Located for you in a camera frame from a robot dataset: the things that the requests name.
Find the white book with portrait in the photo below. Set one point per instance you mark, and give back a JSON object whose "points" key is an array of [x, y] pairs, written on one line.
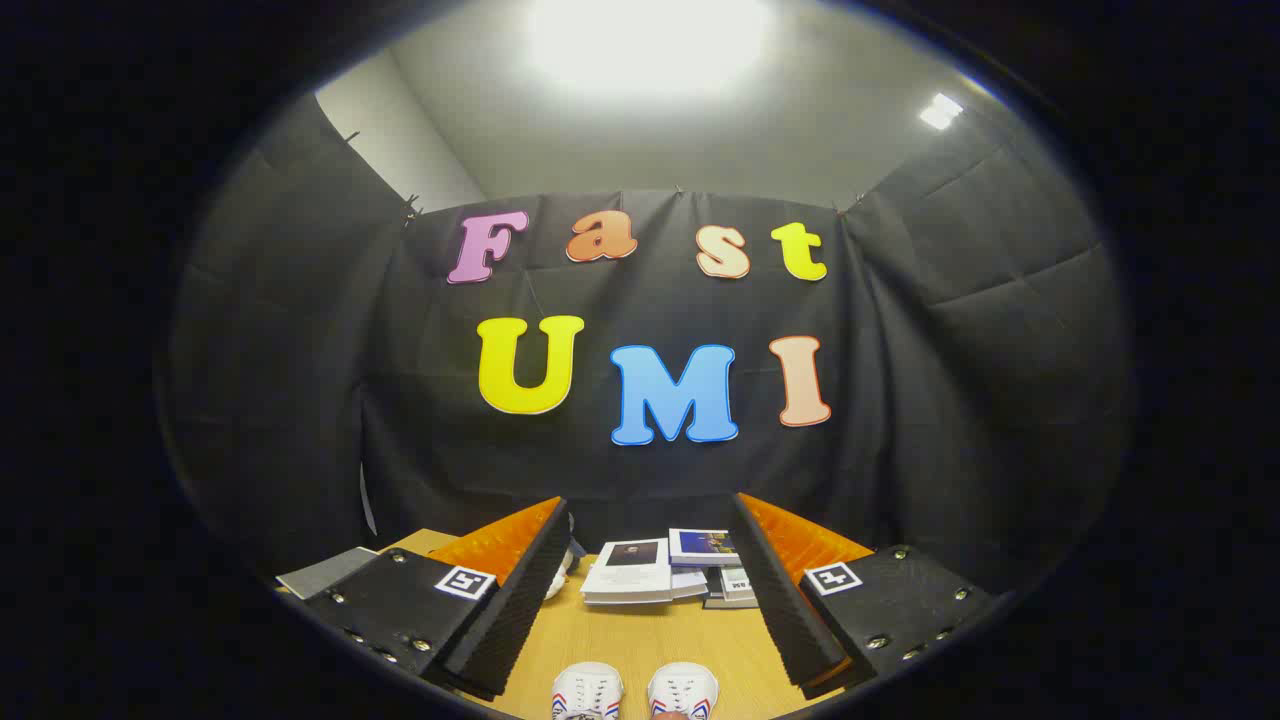
{"points": [[628, 572]]}

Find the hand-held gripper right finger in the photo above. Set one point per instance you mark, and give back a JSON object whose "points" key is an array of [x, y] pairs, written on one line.
{"points": [[775, 600]]}

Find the book with blue cover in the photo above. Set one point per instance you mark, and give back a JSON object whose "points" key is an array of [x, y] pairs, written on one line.
{"points": [[700, 545]]}

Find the book with teal cover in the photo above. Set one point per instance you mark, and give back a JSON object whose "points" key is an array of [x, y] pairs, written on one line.
{"points": [[740, 582]]}

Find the dark thick book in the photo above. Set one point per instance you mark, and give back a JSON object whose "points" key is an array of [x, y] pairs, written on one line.
{"points": [[722, 603]]}

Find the small ceiling light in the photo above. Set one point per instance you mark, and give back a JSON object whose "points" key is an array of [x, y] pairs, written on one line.
{"points": [[941, 111]]}

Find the white canvas shoe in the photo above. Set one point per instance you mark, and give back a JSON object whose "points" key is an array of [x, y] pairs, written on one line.
{"points": [[587, 692], [683, 690]]}

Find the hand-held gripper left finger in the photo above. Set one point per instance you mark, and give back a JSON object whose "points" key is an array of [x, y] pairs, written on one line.
{"points": [[520, 600]]}

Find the black backdrop cloth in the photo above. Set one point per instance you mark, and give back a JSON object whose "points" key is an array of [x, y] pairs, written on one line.
{"points": [[300, 400]]}

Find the large ceiling light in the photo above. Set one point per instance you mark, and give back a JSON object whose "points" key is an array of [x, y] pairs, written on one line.
{"points": [[650, 45]]}

